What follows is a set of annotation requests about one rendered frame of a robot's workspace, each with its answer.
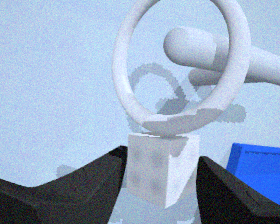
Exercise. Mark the blue tray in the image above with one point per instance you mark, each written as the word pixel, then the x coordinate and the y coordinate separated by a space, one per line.
pixel 258 167

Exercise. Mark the grey metal ring with small tab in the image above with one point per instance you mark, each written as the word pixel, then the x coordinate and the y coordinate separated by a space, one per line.
pixel 162 164

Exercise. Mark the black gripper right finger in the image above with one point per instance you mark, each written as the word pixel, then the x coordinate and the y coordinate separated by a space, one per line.
pixel 223 199

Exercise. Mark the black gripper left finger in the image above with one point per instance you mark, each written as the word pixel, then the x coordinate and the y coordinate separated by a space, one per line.
pixel 86 196

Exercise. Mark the grey rounded bar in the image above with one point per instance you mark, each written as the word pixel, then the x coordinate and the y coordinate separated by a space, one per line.
pixel 207 53

